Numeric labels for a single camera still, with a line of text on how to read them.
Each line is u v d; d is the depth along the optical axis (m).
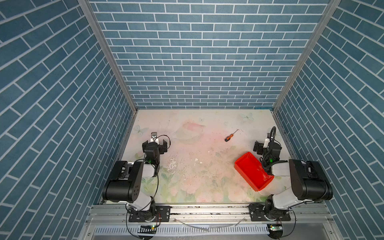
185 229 0.71
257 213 0.74
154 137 0.79
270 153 0.72
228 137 1.02
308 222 0.73
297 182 0.47
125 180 0.47
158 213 0.72
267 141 0.84
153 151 0.71
